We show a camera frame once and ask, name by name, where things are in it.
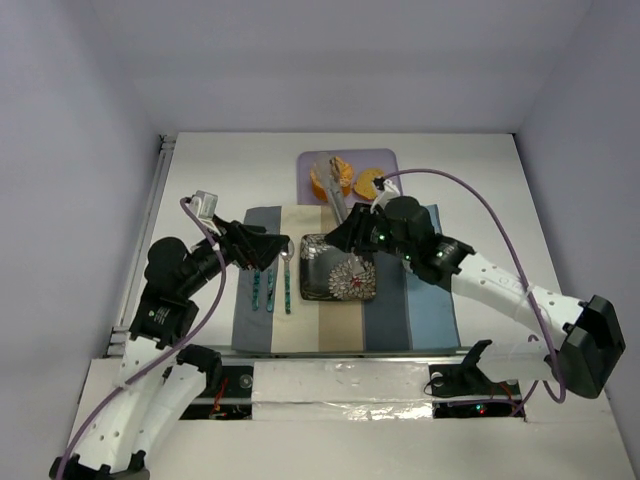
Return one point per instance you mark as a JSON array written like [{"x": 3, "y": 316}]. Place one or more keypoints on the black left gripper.
[{"x": 233, "y": 244}]

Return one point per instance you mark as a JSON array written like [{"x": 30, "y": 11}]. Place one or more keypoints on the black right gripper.
[{"x": 364, "y": 228}]

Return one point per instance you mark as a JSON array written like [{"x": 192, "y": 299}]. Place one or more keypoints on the orange frosted round cake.
[{"x": 331, "y": 172}]

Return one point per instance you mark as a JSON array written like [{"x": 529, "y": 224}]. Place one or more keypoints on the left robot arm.
[{"x": 161, "y": 371}]

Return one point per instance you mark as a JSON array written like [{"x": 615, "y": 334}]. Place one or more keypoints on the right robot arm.
[{"x": 578, "y": 344}]

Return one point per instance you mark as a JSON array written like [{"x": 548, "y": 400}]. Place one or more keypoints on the yellow bread slice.
[{"x": 364, "y": 186}]

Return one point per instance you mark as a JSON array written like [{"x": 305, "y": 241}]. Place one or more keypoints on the black floral square plate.
[{"x": 326, "y": 274}]

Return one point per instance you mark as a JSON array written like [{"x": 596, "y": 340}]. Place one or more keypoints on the lilac plastic tray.
[{"x": 360, "y": 159}]

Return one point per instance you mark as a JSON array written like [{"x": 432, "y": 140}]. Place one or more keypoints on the fork with teal handle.
[{"x": 256, "y": 290}]

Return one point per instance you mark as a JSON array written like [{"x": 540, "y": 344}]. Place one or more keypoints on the knife with teal handle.
[{"x": 271, "y": 276}]

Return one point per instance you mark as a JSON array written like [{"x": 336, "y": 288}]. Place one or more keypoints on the spoon with teal handle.
[{"x": 286, "y": 256}]

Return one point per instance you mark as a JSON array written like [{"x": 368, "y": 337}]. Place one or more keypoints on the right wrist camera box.
[{"x": 386, "y": 189}]

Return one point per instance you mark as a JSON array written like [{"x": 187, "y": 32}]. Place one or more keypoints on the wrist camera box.
[
  {"x": 203, "y": 205},
  {"x": 386, "y": 189}
]

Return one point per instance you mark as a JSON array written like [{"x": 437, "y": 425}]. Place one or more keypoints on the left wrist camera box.
[{"x": 203, "y": 205}]

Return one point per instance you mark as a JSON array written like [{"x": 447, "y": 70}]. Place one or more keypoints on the aluminium rail frame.
[{"x": 115, "y": 344}]

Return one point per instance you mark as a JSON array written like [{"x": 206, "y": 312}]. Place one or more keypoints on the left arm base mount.
[{"x": 229, "y": 399}]

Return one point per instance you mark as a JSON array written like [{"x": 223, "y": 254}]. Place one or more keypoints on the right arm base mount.
[{"x": 460, "y": 393}]

